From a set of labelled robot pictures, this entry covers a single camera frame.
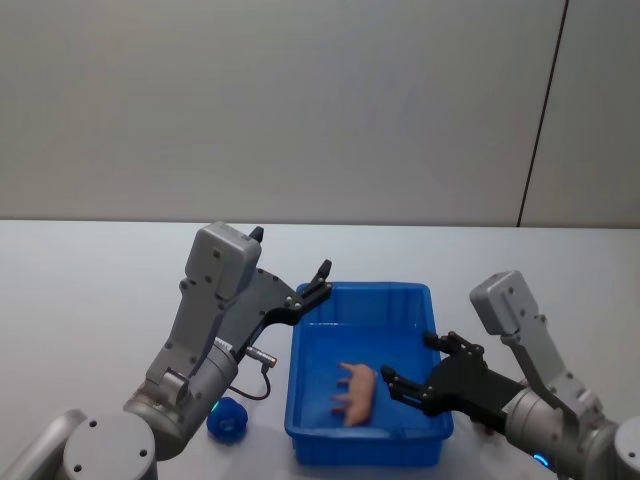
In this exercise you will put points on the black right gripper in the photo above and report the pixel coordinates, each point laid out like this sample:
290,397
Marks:
465,385

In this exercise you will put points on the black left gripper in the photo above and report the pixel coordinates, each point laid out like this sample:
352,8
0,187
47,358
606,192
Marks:
265,300

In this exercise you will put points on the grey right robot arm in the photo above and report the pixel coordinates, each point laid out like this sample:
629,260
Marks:
550,410

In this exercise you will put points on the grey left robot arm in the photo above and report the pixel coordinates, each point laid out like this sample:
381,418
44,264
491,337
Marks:
200,300

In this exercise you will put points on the pink toy pig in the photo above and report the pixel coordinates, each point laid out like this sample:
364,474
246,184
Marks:
362,395

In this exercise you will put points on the blue plastic bin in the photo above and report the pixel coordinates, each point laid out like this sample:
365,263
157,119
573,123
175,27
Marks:
320,440

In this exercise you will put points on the blue knobbly toy ball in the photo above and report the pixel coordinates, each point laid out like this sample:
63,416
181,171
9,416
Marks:
227,422

